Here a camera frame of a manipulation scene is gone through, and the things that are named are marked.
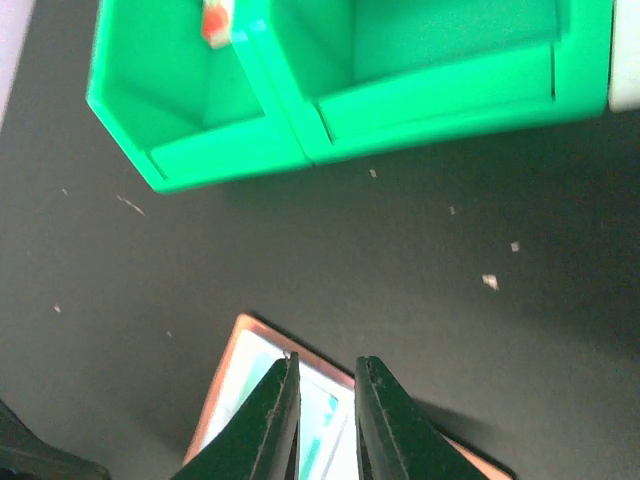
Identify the teal chip credit card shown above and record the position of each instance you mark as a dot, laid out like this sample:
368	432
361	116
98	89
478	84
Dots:
327	431

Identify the green bin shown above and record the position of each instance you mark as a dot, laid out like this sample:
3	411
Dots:
185	114
360	77

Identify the red white credit card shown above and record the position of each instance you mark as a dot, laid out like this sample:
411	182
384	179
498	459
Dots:
217	20

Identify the pink leather card holder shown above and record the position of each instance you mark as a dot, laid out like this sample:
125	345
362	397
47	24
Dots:
220	402

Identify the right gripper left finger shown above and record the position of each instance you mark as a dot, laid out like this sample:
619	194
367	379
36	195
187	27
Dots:
261	441

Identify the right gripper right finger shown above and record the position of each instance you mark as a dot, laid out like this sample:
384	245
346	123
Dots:
395	438

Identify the left green bin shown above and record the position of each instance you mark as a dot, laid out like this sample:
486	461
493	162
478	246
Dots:
185	114

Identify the white bin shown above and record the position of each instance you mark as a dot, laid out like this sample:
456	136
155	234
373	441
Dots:
624	82

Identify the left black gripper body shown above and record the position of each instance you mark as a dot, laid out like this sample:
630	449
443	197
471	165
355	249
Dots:
25	456

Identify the middle green bin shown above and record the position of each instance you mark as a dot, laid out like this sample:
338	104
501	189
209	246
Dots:
360	77

